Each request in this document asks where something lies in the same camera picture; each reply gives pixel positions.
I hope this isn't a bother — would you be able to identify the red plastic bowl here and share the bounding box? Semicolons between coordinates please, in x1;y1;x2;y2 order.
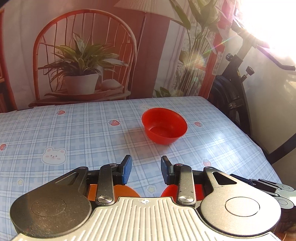
142;108;188;145

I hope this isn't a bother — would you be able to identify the blue plaid bedsheet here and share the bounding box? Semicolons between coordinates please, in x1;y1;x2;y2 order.
1;97;280;240

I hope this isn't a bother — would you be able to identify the black exercise bike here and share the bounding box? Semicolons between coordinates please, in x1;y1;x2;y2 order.
208;19;296;165

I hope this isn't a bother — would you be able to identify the printed room backdrop cloth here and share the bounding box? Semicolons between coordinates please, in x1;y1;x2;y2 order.
1;1;236;111

